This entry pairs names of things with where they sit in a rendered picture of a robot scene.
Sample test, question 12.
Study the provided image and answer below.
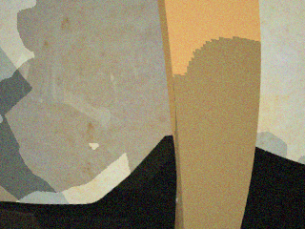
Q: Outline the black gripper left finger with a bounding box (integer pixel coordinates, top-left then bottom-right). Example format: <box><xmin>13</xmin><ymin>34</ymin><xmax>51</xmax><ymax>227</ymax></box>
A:
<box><xmin>0</xmin><ymin>135</ymin><xmax>176</xmax><ymax>229</ymax></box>

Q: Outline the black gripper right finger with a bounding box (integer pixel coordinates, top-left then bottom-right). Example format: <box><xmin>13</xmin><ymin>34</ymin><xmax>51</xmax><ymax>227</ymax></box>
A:
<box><xmin>240</xmin><ymin>146</ymin><xmax>305</xmax><ymax>229</ymax></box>

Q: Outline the long wooden rail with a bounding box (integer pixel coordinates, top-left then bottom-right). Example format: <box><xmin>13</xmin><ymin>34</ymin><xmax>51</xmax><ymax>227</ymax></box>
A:
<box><xmin>157</xmin><ymin>0</ymin><xmax>262</xmax><ymax>229</ymax></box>

